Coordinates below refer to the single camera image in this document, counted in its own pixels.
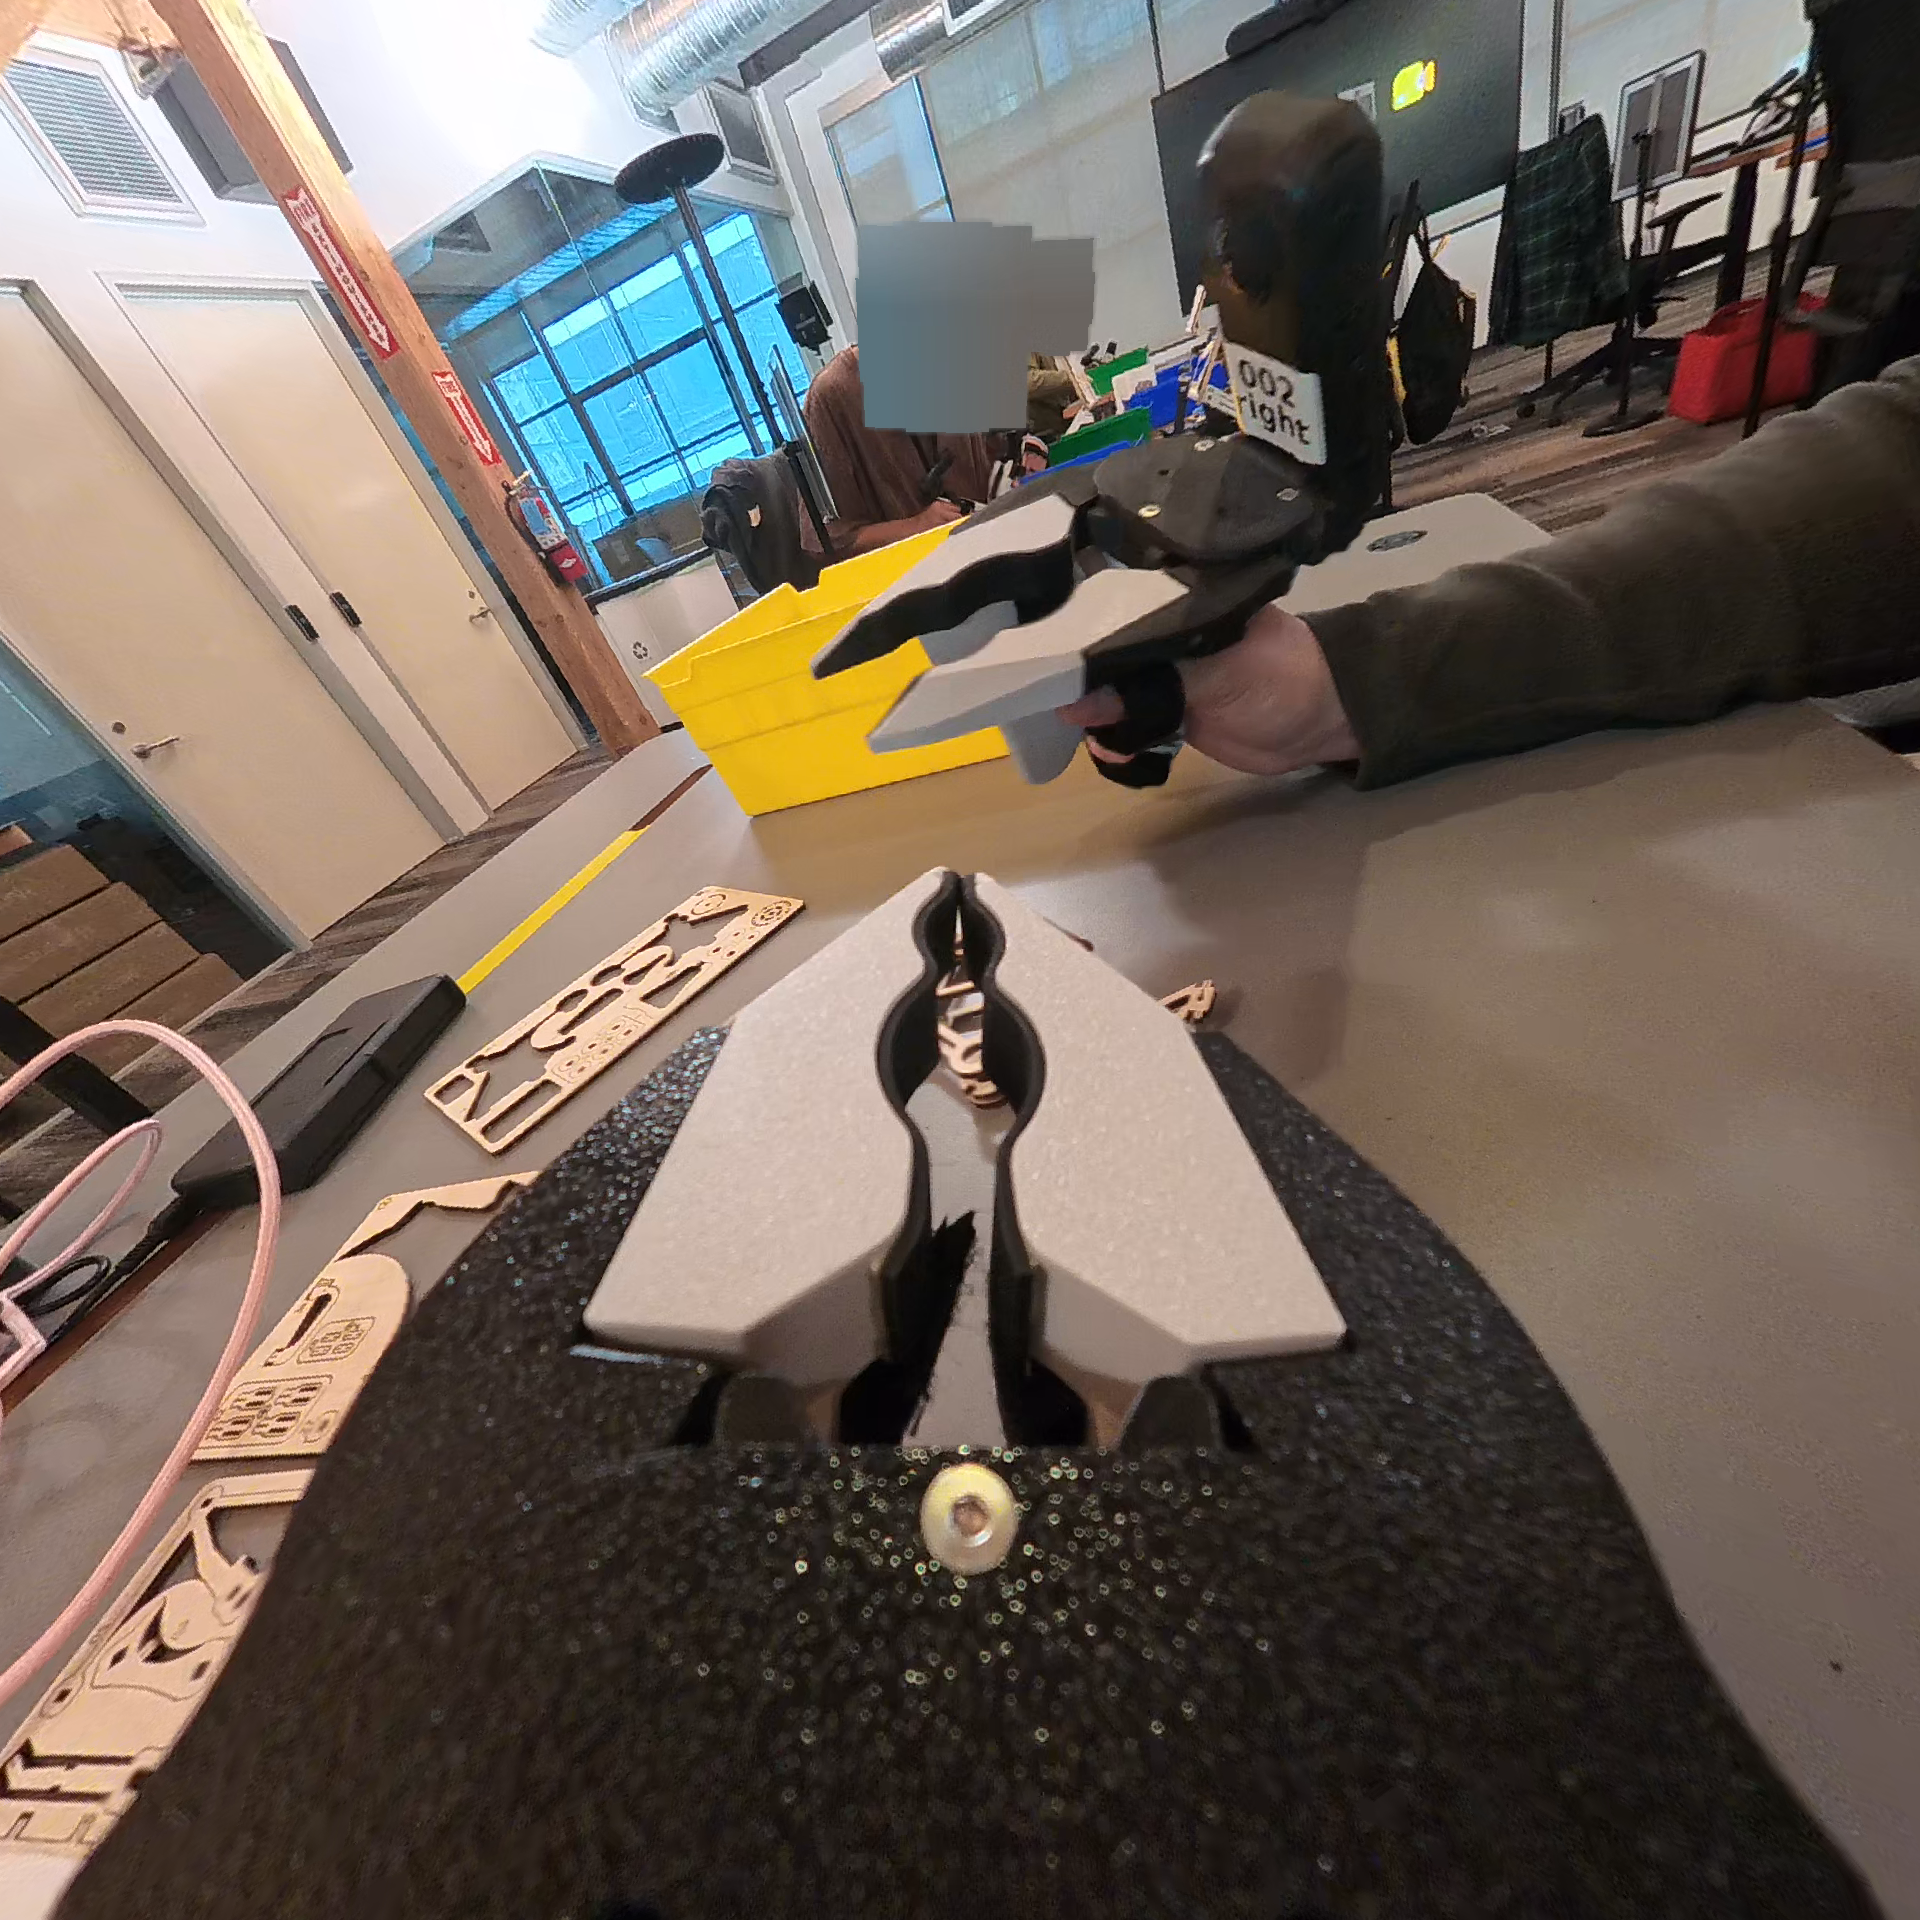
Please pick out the stack of cardboard boxes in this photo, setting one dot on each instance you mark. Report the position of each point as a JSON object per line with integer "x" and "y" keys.
{"x": 89, "y": 961}

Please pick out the blue storage bin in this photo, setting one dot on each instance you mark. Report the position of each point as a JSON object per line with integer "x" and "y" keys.
{"x": 1154, "y": 403}

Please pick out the black floor lamp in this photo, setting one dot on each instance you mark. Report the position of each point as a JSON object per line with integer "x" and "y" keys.
{"x": 675, "y": 164}

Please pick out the person's right forearm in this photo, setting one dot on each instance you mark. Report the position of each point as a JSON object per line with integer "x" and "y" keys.
{"x": 1588, "y": 599}

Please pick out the plaid jacket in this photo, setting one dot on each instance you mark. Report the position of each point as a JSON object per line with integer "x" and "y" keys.
{"x": 1559, "y": 240}

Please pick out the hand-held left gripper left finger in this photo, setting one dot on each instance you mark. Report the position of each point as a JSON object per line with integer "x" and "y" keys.
{"x": 749, "y": 1200}

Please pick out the green storage bin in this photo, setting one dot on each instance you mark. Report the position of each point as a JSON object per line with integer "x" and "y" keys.
{"x": 1096, "y": 437}

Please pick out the wooden sheet with curved cutouts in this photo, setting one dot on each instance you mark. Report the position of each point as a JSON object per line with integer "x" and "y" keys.
{"x": 136, "y": 1651}

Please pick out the black flat case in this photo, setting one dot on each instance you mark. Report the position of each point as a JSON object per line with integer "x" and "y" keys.
{"x": 330, "y": 1079}

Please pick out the red fire extinguisher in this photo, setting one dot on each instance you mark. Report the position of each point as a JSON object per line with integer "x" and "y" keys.
{"x": 559, "y": 540}

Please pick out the wooden sheet with window cutouts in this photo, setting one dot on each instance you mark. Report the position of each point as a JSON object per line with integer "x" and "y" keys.
{"x": 323, "y": 1335}

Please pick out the black office chair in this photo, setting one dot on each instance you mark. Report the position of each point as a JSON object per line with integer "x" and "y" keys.
{"x": 1651, "y": 283}

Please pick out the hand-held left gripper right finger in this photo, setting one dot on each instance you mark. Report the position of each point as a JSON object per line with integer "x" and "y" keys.
{"x": 1154, "y": 1215}

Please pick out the black backpack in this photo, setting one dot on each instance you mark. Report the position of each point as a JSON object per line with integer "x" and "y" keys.
{"x": 1433, "y": 345}

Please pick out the yellow plastic bin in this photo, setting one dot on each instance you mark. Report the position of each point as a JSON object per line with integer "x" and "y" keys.
{"x": 780, "y": 704}

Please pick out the wooden sheet with round cutouts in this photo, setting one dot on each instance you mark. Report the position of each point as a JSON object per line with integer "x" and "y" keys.
{"x": 600, "y": 1035}

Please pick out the large black screen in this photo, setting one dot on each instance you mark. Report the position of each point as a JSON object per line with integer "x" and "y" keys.
{"x": 1440, "y": 148}

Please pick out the wooden beam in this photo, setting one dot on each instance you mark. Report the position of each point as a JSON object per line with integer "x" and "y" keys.
{"x": 434, "y": 405}

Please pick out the yellow tape strip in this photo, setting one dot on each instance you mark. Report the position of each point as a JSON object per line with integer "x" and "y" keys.
{"x": 546, "y": 907}

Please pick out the wall air vent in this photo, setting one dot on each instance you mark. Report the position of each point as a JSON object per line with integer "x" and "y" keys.
{"x": 99, "y": 135}

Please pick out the white door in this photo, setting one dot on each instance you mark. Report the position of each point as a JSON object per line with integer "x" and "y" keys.
{"x": 345, "y": 509}
{"x": 181, "y": 628}

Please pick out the person's right hand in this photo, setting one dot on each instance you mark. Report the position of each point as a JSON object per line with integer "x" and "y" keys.
{"x": 1266, "y": 698}

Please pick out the white recycling bin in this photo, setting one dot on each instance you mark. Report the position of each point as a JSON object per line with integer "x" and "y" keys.
{"x": 667, "y": 623}

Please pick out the wooden model part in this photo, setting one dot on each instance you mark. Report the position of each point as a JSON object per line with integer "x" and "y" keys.
{"x": 967, "y": 1049}

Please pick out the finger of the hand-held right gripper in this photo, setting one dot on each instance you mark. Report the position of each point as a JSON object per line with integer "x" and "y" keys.
{"x": 1020, "y": 668}
{"x": 991, "y": 546}

